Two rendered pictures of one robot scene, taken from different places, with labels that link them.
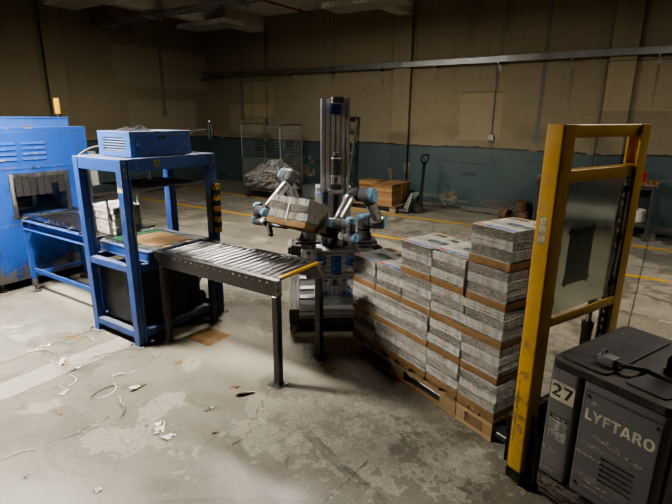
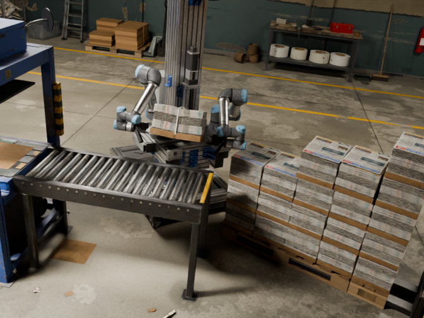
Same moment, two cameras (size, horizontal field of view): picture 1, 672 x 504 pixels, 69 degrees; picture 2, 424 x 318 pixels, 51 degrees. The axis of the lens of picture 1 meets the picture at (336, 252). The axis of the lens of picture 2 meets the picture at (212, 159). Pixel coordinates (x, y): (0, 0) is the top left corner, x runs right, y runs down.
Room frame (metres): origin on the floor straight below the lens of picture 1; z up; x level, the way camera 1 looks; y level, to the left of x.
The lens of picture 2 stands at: (0.92, 1.51, 2.44)
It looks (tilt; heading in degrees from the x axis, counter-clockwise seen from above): 27 degrees down; 332
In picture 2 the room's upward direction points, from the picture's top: 6 degrees clockwise
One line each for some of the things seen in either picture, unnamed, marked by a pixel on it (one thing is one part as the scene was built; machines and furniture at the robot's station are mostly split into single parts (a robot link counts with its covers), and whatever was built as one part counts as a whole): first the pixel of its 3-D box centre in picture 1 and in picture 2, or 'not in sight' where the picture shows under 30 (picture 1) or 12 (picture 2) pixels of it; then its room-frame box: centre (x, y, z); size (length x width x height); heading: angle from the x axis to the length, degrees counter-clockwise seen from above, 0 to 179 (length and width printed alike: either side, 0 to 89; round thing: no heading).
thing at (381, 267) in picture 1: (418, 321); (296, 212); (3.33, -0.62, 0.42); 1.17 x 0.39 x 0.83; 33
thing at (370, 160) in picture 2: (471, 249); (367, 158); (2.99, -0.87, 1.06); 0.37 x 0.28 x 0.01; 122
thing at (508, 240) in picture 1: (502, 327); (392, 222); (2.72, -1.01, 0.65); 0.39 x 0.30 x 1.29; 123
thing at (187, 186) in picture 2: (285, 270); (187, 188); (3.41, 0.37, 0.77); 0.47 x 0.05 x 0.05; 146
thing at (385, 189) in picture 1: (379, 194); (119, 36); (10.24, -0.91, 0.28); 1.20 x 0.83 x 0.57; 56
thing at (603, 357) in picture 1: (624, 361); not in sight; (1.98, -1.31, 0.82); 0.18 x 0.14 x 0.08; 33
